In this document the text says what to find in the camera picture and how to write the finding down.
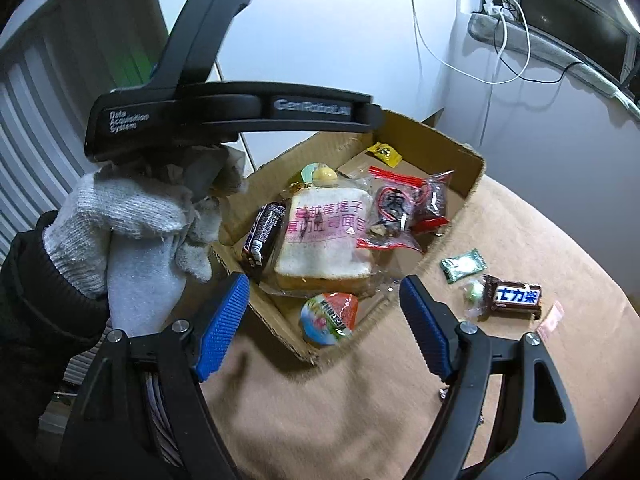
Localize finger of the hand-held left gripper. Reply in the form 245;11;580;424
150;0;273;92

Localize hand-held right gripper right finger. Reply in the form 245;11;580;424
399;274;586;480

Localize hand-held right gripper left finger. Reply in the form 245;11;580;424
60;272;251;480

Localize dark chocolate bar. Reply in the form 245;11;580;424
242;202;288;271

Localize colourful jelly cup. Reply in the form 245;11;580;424
300;292;360;347

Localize sliced bread packet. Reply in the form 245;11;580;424
260;182;386;298

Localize clear red-trimmed snack packet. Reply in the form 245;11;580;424
356;165;436;255
410;170;456;233

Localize pastel round candy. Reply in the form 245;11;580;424
300;162;338;186

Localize yellow candy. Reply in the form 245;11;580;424
366;142;403;168

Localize brown cardboard box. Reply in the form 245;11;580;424
207;109;487;367

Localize person's left forearm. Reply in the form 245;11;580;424
0;210;113;461

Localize person's left hand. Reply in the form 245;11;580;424
44;142;250;341

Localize green candy packet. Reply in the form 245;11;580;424
440;250;487;286

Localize large white-label chocolate bar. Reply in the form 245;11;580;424
482;275;543;320

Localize pink sachet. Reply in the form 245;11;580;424
534;300;566;343

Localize grey ribbed panel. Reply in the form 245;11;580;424
0;0;166;261

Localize grey windowsill padding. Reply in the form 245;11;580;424
467;12;640;121

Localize white framed window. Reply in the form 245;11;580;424
492;0;640;91

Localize black cable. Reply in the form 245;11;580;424
520;60;586;83

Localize white cable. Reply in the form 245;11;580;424
406;0;531;88

